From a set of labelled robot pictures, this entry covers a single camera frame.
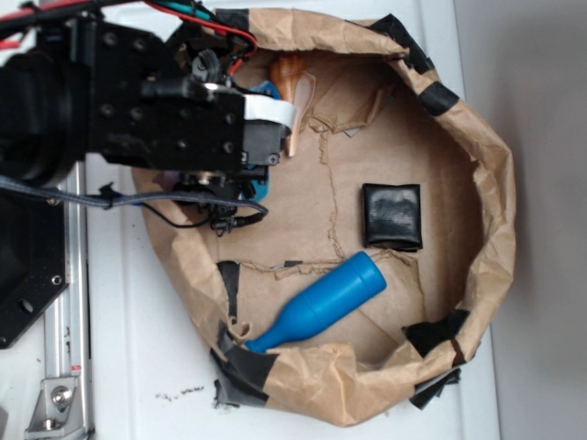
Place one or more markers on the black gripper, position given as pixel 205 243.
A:
pixel 146 112

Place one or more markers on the blue round sponge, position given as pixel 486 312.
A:
pixel 257 186

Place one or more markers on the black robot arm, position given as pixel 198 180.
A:
pixel 45 100

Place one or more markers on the blue lace-pattern scrubber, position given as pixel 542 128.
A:
pixel 267 88

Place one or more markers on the orange conch seashell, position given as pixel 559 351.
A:
pixel 296 86

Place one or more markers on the black square pad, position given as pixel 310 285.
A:
pixel 392 216

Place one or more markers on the white plastic cooler lid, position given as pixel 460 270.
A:
pixel 152 378

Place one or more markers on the crumpled brown paper bag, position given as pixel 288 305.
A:
pixel 380 114

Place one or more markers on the blue plastic bottle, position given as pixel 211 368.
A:
pixel 324 303

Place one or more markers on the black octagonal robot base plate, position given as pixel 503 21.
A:
pixel 33 262

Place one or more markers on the aluminium extrusion rail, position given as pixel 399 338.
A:
pixel 67 322

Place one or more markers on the metal corner bracket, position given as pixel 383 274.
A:
pixel 57 412

